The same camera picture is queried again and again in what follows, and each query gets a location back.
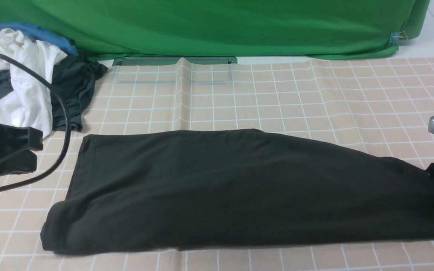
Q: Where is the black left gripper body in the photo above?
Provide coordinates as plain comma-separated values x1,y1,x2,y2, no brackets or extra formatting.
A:
0,124,43,177

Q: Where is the dark gray long-sleeve shirt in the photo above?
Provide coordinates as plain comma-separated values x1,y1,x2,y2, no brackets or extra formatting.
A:
41,129,434,254

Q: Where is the blue crumpled garment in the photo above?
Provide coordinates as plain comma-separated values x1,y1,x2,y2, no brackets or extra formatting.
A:
0,23,79,113

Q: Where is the white crumpled garment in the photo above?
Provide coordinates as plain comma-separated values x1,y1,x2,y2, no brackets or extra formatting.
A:
0,29,67,137

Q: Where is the dark teal crumpled garment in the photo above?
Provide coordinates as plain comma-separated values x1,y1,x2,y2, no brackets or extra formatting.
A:
0,56,109,132

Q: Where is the binder clip on backdrop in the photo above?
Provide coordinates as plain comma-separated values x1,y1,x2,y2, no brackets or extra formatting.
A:
388,31,408,47

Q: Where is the gray metal base bar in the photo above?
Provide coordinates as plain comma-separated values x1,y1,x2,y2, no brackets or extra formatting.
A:
112,56,238,66

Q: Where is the green backdrop cloth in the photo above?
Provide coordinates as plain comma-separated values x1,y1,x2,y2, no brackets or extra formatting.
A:
0,0,429,60

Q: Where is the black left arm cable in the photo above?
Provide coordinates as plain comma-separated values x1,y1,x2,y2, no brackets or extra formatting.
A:
0,51,72,198

